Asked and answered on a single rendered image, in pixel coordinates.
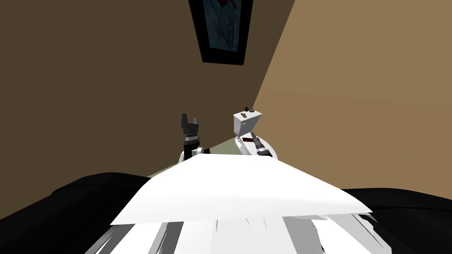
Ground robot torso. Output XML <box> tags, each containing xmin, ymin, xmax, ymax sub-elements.
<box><xmin>84</xmin><ymin>153</ymin><xmax>386</xmax><ymax>254</ymax></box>

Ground white toilet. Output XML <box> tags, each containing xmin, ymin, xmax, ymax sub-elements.
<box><xmin>233</xmin><ymin>106</ymin><xmax>279</xmax><ymax>160</ymax></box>

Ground black framed wall picture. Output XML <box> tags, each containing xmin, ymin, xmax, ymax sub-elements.
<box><xmin>188</xmin><ymin>0</ymin><xmax>254</xmax><ymax>66</ymax></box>

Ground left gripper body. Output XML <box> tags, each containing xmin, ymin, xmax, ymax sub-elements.
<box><xmin>181</xmin><ymin>122</ymin><xmax>200</xmax><ymax>138</ymax></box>

